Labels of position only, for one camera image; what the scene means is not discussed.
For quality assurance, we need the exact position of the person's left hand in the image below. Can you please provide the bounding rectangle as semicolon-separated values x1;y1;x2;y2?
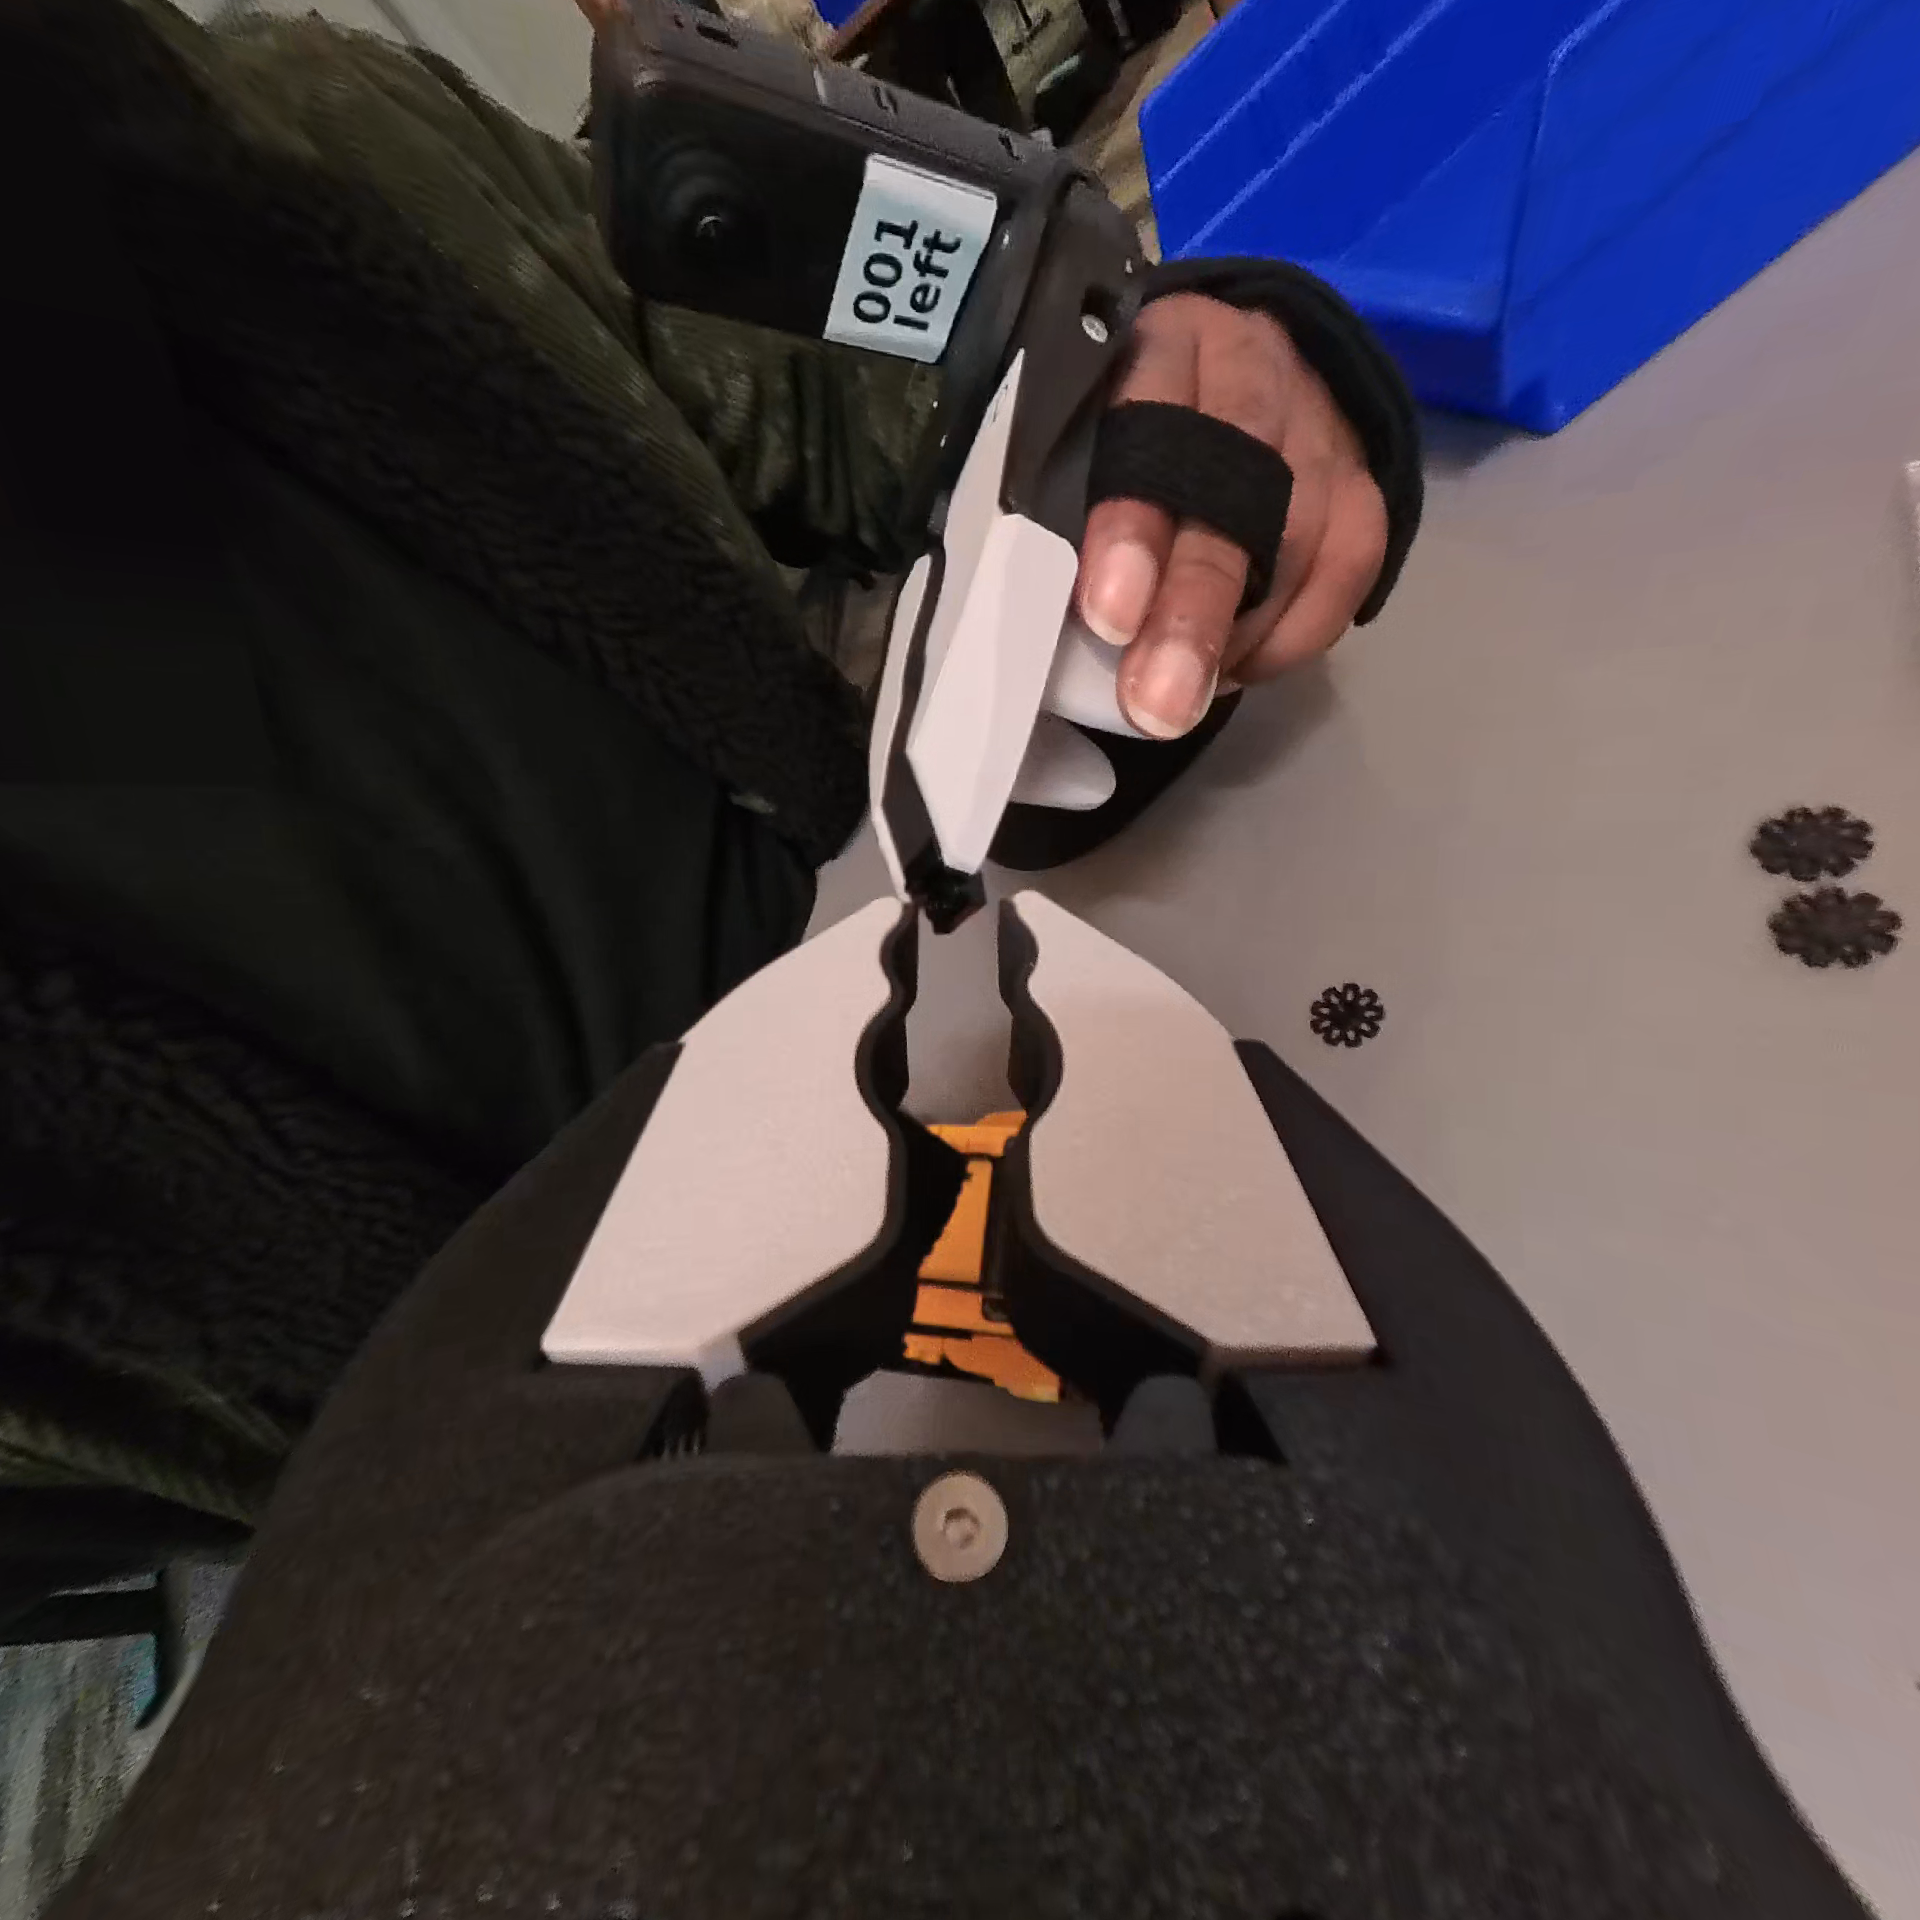
1079;287;1391;740

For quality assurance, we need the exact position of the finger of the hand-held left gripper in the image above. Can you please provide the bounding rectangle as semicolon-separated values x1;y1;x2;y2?
871;551;945;905
901;350;1079;883

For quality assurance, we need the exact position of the blue plastic storage bin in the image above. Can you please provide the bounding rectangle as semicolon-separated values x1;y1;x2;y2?
1136;0;1920;441

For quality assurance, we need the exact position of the person's left forearm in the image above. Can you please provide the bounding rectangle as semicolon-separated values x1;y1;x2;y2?
1154;251;1426;633

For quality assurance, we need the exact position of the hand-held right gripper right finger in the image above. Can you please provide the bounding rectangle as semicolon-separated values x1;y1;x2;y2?
989;889;1383;1373

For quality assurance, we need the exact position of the yellow lego car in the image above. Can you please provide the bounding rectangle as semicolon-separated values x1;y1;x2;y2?
901;1118;1069;1407

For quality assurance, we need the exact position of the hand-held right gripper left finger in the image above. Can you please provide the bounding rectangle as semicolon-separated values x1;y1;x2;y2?
537;896;961;1379

